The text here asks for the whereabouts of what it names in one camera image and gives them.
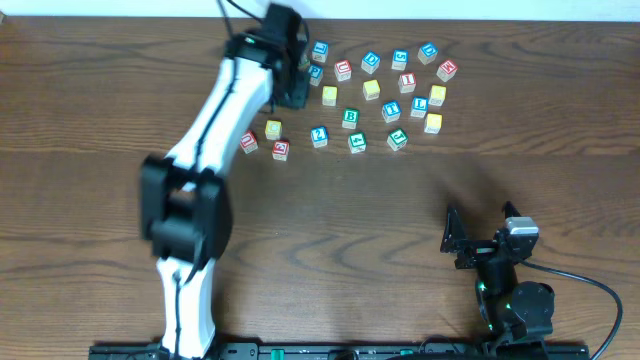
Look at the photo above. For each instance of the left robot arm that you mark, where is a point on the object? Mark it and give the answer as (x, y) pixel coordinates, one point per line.
(185, 209)

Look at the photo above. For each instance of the yellow O block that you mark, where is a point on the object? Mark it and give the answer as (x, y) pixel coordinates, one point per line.
(329, 95)
(371, 89)

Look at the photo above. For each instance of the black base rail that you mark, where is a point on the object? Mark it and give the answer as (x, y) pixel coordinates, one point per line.
(429, 350)

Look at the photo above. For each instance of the blue 2 block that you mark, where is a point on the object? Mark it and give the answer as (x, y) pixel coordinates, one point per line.
(319, 136)

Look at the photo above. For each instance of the red U block upper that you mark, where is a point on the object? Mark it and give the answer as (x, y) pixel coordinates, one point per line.
(342, 70)

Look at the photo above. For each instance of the red M block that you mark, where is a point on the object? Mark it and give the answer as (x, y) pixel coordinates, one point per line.
(447, 70)

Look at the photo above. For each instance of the blue P block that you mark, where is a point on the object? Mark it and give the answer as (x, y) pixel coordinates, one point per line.
(316, 74)

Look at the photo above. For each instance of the red U block lower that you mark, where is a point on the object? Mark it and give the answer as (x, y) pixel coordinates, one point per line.
(249, 142)

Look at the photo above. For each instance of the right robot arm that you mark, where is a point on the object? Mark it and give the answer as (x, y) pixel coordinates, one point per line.
(516, 312)

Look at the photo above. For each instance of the green B block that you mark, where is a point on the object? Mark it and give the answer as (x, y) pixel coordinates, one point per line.
(350, 118)

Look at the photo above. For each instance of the green 4 block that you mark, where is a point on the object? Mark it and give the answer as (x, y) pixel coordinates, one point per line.
(357, 142)

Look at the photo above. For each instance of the blue S block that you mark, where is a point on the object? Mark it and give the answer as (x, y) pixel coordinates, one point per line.
(400, 59)

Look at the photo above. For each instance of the blue block top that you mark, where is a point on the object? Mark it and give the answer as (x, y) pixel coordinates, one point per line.
(319, 52)

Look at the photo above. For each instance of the yellow K block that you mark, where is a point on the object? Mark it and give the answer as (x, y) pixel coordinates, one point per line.
(437, 95)

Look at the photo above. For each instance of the blue T block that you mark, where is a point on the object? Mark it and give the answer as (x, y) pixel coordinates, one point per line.
(391, 111)

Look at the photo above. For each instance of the red I block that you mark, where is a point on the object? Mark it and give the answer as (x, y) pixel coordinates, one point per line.
(407, 82)

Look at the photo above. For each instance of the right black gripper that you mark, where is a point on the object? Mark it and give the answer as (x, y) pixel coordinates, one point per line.
(478, 249)

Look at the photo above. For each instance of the red u block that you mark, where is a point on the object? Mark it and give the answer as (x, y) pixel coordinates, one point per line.
(342, 70)
(249, 142)

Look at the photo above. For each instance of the blue D block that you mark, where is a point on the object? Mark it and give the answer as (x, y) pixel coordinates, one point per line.
(370, 62)

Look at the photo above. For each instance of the blue L block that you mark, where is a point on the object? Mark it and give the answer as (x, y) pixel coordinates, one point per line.
(419, 107)

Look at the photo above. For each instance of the yellow G block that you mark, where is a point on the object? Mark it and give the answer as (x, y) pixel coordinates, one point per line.
(433, 123)

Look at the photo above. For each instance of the red E block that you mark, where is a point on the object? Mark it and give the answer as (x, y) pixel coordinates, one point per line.
(280, 150)

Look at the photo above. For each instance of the green J block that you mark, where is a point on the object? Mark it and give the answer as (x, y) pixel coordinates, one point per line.
(397, 139)

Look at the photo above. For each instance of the yellow block lower left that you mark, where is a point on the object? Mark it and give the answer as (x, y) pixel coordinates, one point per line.
(273, 130)

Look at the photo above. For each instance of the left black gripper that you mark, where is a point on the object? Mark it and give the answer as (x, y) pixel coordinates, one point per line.
(296, 93)

